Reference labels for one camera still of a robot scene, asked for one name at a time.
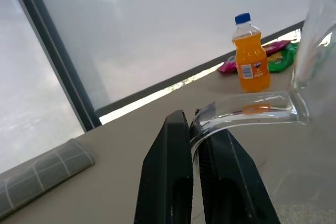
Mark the green snack packet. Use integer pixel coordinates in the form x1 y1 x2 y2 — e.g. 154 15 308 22
265 41 300 73

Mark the grey checked cloth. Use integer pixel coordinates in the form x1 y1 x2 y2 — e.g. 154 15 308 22
0 138 95 220

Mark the orange soda bottle blue cap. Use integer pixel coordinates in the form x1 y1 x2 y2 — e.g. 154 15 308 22
231 12 271 93

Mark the clear glass mug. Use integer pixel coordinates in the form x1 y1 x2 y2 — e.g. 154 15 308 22
189 0 336 224

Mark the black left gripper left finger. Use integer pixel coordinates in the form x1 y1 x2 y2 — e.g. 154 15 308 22
133 109 194 224

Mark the dark window frame post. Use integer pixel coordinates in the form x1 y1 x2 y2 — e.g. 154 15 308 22
5 0 102 132

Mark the pink snack packet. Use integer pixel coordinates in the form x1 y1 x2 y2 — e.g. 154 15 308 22
217 39 291 74

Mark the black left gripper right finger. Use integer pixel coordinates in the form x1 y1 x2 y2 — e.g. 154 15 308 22
189 104 281 224

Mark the white roller blind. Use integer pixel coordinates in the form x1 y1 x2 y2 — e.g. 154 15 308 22
28 0 324 111

